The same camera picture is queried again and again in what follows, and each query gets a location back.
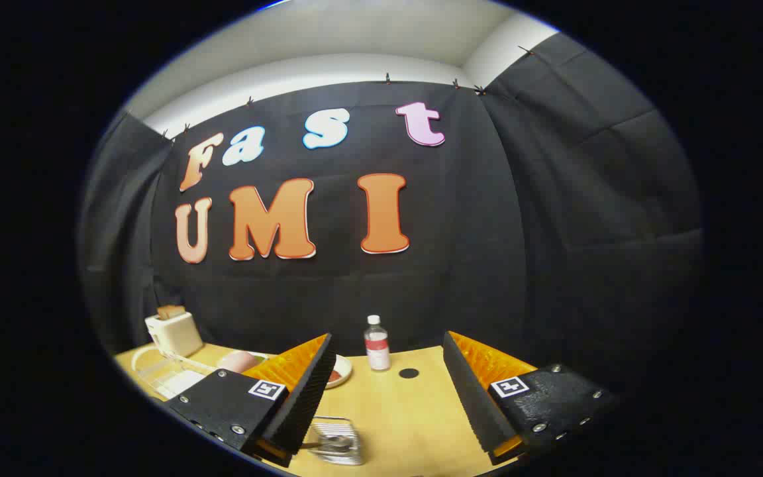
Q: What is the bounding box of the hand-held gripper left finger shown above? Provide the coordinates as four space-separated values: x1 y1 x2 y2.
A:
165 333 338 468

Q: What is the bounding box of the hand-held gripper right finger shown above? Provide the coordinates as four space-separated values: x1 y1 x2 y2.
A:
442 330 619 466

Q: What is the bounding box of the metal wire basket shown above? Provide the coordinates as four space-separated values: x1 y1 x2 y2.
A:
302 416 364 466

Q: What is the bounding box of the pink plate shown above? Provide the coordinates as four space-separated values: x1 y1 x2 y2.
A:
216 350 263 374

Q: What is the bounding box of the white wire dish rack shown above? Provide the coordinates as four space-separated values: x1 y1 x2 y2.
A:
131 343 270 400

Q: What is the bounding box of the beige plate with meat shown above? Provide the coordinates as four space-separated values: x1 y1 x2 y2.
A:
326 354 354 390

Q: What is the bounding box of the clear plastic bottle red label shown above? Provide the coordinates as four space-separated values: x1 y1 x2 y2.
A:
364 315 391 372

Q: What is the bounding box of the white toaster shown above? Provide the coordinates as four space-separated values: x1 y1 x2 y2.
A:
144 310 205 358

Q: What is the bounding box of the black backdrop cloth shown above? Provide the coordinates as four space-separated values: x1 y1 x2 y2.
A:
77 32 707 398

